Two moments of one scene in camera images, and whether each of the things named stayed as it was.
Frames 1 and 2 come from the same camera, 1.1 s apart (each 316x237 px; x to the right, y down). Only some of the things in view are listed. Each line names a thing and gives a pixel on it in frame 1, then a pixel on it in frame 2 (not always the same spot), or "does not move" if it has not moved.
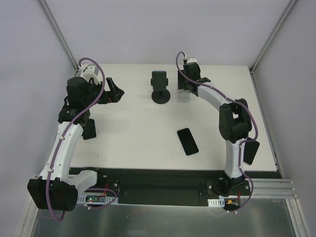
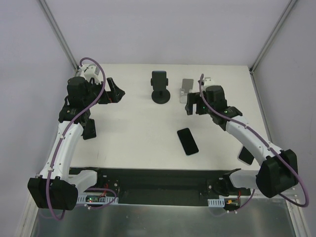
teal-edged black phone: (187, 141) does not move
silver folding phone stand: (184, 96) does not move
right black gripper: (181, 80) → (196, 104)
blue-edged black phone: (159, 80) does not move
